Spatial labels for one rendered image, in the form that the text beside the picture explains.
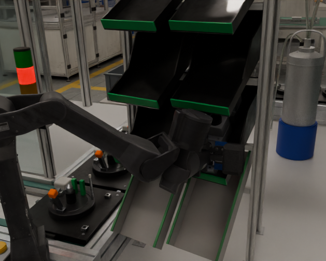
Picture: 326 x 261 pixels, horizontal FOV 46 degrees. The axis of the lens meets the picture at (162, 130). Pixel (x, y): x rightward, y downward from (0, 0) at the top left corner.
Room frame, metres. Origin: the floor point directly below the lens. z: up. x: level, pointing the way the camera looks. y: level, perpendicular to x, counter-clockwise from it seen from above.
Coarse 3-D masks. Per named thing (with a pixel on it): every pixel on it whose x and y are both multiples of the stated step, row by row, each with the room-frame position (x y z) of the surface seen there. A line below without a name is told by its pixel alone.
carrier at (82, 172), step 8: (104, 152) 1.30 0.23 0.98; (88, 160) 1.26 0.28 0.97; (96, 160) 1.20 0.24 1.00; (104, 160) 1.22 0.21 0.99; (112, 160) 1.19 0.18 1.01; (80, 168) 1.20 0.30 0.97; (88, 168) 1.20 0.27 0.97; (96, 168) 1.16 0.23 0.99; (104, 168) 1.14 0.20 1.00; (112, 168) 1.16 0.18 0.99; (120, 168) 1.16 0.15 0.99; (72, 176) 1.15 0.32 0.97; (80, 176) 1.15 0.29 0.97; (88, 176) 1.14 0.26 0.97; (96, 176) 1.14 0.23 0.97; (104, 176) 1.13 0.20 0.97; (112, 176) 1.13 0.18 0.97; (120, 176) 1.14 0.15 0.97; (128, 176) 1.14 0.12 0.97; (88, 184) 1.10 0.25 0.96; (96, 184) 1.09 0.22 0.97; (104, 184) 1.09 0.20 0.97; (112, 184) 1.08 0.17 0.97; (120, 184) 1.08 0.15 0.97
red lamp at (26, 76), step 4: (20, 68) 1.12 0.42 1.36; (24, 68) 1.12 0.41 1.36; (28, 68) 1.12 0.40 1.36; (32, 68) 1.14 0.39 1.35; (20, 72) 1.12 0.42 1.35; (24, 72) 1.12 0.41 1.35; (28, 72) 1.12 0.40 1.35; (32, 72) 1.13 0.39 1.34; (20, 76) 1.12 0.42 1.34; (24, 76) 1.12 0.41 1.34; (28, 76) 1.12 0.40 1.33; (32, 76) 1.13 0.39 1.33; (20, 80) 1.12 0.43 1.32; (24, 80) 1.12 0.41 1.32; (28, 80) 1.12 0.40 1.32; (32, 80) 1.13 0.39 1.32
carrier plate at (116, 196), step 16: (96, 192) 1.04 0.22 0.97; (112, 192) 1.04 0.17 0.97; (32, 208) 0.96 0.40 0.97; (96, 208) 0.95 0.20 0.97; (112, 208) 0.95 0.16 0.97; (48, 224) 0.88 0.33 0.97; (64, 224) 0.88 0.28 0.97; (80, 224) 0.88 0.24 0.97; (96, 224) 0.87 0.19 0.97; (64, 240) 0.83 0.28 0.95; (80, 240) 0.81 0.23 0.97
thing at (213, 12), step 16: (192, 0) 0.84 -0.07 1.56; (208, 0) 0.84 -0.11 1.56; (224, 0) 0.82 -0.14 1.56; (240, 0) 0.81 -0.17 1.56; (176, 16) 0.78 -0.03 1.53; (192, 16) 0.80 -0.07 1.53; (208, 16) 0.78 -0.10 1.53; (224, 16) 0.76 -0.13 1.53; (240, 16) 0.73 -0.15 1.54; (192, 32) 0.75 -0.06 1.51; (208, 32) 0.73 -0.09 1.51; (224, 32) 0.71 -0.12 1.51
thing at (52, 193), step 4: (56, 188) 0.91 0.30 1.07; (60, 188) 0.91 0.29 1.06; (48, 192) 0.89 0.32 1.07; (52, 192) 0.89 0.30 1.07; (56, 192) 0.89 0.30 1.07; (52, 196) 0.88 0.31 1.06; (56, 196) 0.90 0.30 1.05; (56, 200) 0.89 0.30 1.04; (60, 200) 0.91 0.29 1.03; (56, 204) 0.90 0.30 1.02; (60, 204) 0.90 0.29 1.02; (60, 208) 0.91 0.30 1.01
